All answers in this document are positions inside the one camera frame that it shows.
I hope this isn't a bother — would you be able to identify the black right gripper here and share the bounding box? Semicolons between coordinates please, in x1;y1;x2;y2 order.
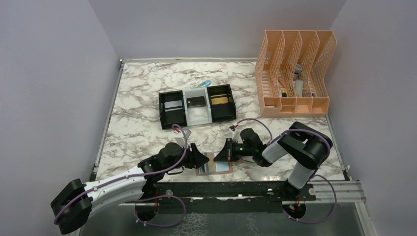
214;137;254;161

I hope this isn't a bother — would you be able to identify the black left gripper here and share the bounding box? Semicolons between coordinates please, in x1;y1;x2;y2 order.
164;143;209;173

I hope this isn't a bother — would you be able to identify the brown leather card holder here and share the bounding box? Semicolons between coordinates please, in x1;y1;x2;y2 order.
196;152;233;176

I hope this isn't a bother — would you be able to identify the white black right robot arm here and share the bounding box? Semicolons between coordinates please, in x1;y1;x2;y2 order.
214;121;333;200

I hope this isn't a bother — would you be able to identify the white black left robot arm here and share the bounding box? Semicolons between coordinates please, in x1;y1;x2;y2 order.
50;143;209;235

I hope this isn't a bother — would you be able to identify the gold credit card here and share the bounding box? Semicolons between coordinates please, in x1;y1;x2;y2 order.
210;94;229;105

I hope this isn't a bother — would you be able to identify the black credit card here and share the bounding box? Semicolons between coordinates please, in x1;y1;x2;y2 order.
186;96;206;108

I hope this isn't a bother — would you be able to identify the silver credit card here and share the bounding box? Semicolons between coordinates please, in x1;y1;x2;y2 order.
164;100;182;111

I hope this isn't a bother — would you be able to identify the white middle tray bin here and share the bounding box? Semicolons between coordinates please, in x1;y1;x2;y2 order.
182;88;212;126

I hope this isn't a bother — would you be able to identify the black left tray bin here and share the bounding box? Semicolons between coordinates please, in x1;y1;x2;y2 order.
158;90;187;130

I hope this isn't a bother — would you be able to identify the blue packaged tool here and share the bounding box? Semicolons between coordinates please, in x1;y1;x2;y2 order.
190;80;211;89

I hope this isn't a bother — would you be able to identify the grey staples box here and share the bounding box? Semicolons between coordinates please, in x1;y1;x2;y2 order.
295;79;303;97

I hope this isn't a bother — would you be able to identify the peach plastic file organizer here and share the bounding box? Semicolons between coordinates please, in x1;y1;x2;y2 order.
255;30;337;118

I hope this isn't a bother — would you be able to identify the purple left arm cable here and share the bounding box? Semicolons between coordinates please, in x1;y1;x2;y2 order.
54;123;190;225

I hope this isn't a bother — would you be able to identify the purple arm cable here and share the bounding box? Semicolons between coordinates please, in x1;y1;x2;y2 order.
235;118;338;225
54;123;190;225

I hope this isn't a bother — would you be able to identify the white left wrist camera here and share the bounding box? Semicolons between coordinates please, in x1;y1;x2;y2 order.
175;129;192;147

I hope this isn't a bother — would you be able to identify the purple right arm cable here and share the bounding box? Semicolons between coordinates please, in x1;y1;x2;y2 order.
235;118;338;225

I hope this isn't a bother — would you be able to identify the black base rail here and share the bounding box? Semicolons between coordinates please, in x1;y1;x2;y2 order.
140;181;316;202

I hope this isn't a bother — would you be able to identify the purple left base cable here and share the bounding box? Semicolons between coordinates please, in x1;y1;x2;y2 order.
134;191;189;228

